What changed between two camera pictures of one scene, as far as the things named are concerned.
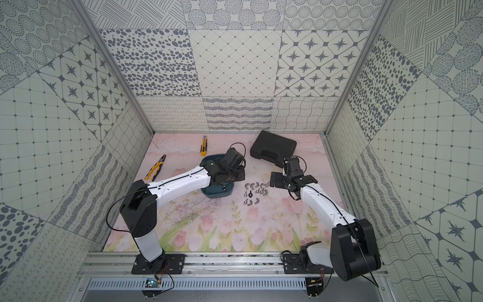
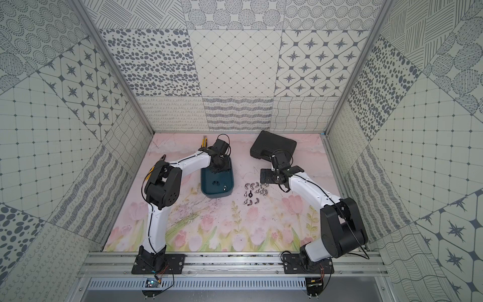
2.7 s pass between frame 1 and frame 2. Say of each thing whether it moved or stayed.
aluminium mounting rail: stayed
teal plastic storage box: stayed
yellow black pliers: stayed
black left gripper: moved
